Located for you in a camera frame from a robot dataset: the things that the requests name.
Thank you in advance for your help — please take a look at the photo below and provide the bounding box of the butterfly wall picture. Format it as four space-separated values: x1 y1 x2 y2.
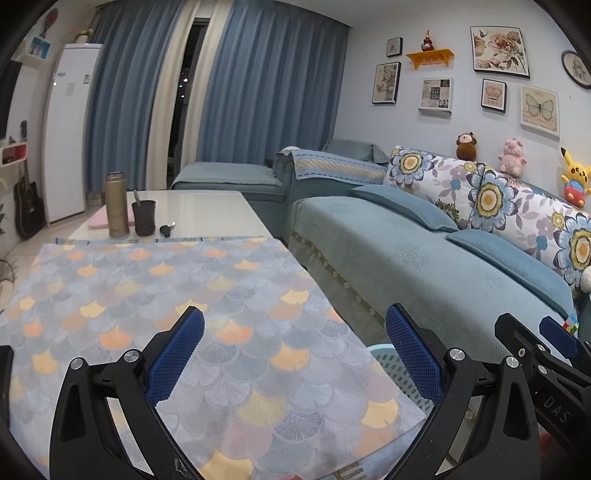
520 84 560 137

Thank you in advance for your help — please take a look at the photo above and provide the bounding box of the dark brown cup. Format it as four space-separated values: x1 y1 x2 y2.
131 189 158 236

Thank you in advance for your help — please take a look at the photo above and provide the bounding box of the scale-patterned tablecloth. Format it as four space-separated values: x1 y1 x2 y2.
0 236 428 480

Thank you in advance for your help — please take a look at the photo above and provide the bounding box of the floral sofa pillow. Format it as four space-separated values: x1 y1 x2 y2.
465 162 591 252
550 211 591 292
382 146 485 217

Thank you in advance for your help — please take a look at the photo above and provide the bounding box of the large flower wall picture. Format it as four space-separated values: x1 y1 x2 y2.
470 26 530 78

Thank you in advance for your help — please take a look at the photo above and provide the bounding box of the collage wall picture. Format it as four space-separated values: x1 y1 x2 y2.
419 78 454 113

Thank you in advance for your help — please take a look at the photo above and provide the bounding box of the red paddle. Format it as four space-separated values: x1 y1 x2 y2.
39 9 59 38

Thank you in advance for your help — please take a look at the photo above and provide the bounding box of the blue sofa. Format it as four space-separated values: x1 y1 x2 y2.
171 137 591 365

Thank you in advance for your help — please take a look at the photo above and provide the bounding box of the crown wall picture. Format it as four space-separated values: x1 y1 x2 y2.
481 78 508 113

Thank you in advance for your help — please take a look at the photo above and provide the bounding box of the yellow mouse plush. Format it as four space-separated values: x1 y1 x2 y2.
560 147 591 206

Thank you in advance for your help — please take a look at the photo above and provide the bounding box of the pink notebook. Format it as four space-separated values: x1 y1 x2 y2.
88 212 137 230

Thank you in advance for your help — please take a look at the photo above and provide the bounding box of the white curtain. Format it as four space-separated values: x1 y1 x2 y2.
147 0 237 190

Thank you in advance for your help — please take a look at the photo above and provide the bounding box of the white refrigerator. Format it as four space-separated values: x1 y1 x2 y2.
44 43 103 224

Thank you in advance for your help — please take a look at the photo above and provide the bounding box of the black guitar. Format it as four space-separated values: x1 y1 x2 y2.
14 120 47 238

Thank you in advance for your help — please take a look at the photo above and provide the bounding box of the brown monkey plush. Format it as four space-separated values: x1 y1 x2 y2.
456 132 478 161

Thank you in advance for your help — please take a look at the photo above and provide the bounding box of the orange wall shelf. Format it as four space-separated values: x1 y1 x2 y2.
406 48 454 70

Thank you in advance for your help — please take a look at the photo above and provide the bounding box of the red and white wall shelf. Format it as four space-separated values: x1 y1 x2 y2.
0 144 29 166

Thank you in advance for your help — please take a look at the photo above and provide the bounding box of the round wall picture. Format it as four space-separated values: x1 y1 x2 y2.
562 50 591 89

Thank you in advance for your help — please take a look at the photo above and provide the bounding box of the blue curtain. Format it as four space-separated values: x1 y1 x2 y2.
196 0 349 166
84 0 186 195

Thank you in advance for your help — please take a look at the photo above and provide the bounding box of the bronze thermos flask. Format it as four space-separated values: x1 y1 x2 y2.
105 172 129 238

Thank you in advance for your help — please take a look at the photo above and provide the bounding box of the pink pig plush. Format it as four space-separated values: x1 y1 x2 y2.
498 137 528 178

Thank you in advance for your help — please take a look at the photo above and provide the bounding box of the figure wall picture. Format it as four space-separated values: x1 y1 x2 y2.
372 61 402 105

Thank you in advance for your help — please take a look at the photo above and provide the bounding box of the light blue plastic basket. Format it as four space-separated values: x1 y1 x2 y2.
369 344 437 411

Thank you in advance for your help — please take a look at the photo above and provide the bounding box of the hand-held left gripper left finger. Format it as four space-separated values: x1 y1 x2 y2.
48 305 206 480

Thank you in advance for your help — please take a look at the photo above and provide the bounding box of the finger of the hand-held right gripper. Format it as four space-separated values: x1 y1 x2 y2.
495 313 555 365
539 318 581 361

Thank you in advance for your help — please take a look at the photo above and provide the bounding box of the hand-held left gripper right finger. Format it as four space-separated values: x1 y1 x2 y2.
385 304 542 480

